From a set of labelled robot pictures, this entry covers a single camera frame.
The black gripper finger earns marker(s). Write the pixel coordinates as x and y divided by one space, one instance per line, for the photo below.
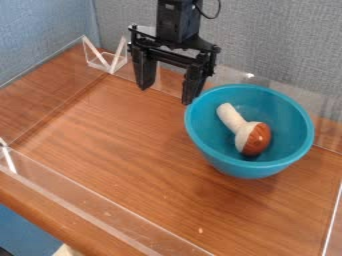
144 67
194 82

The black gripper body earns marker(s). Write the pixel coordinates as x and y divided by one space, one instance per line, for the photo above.
149 50

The blue plastic bowl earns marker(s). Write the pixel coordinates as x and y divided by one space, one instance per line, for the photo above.
258 104

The brown and white toy mushroom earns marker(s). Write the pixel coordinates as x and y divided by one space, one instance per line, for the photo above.
252 135

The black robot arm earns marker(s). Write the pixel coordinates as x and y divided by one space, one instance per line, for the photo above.
178 21

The clear acrylic back barrier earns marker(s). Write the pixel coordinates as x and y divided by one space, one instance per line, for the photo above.
320 102

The clear acrylic barrier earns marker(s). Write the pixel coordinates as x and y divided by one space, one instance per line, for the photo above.
320 102
115 220

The clear acrylic front barrier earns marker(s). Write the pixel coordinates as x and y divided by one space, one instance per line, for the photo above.
115 220

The clear acrylic corner bracket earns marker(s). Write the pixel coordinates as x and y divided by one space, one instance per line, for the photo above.
104 61

